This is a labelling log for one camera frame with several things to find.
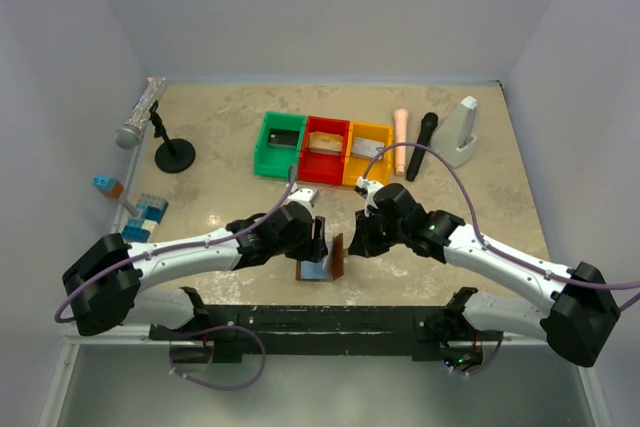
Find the red plastic bin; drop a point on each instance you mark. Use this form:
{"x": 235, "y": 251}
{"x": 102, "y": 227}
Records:
{"x": 320, "y": 167}

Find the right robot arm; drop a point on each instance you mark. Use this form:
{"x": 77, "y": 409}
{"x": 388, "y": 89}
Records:
{"x": 571, "y": 309}

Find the silver card in yellow bin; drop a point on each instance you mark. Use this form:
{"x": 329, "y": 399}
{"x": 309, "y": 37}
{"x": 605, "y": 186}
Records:
{"x": 366, "y": 151}

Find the blue orange toy brick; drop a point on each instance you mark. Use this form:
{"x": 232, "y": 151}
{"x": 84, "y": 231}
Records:
{"x": 108, "y": 186}

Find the blue toy brick stack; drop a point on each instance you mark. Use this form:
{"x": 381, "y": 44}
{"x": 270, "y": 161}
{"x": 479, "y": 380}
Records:
{"x": 144, "y": 217}

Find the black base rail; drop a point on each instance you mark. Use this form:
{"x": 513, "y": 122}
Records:
{"x": 227, "y": 333}

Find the black card in green bin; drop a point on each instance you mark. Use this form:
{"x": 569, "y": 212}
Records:
{"x": 283, "y": 139}

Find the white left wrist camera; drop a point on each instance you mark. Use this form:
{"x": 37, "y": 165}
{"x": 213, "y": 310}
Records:
{"x": 307, "y": 196}

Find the pink cylindrical handle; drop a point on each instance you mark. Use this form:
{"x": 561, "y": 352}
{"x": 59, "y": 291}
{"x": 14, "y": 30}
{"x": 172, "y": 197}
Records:
{"x": 400, "y": 117}

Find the silver VIP card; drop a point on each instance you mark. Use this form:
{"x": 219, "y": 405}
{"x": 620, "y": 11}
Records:
{"x": 360, "y": 140}

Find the brown leather card holder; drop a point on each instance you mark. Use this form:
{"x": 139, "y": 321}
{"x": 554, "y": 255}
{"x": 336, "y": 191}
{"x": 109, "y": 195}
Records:
{"x": 329, "y": 268}

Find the silver glitter microphone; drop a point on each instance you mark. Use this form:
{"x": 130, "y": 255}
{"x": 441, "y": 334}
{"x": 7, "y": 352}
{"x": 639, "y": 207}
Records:
{"x": 130, "y": 134}

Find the grey wedge stand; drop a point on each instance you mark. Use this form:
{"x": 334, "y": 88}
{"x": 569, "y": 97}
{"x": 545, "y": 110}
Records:
{"x": 455, "y": 139}

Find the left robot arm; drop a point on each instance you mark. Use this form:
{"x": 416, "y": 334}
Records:
{"x": 107, "y": 283}

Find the black microphone stand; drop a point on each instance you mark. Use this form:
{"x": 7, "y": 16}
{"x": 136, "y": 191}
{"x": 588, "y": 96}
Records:
{"x": 173, "y": 155}

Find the gold VIP card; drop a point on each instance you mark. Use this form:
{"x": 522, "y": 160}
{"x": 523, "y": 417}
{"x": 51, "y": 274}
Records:
{"x": 319, "y": 139}

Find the green plastic bin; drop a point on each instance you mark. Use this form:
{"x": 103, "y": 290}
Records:
{"x": 274, "y": 162}

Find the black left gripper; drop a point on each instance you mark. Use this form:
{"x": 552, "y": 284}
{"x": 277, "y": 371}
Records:
{"x": 314, "y": 249}

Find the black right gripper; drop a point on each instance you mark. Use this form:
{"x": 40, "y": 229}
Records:
{"x": 363, "y": 244}

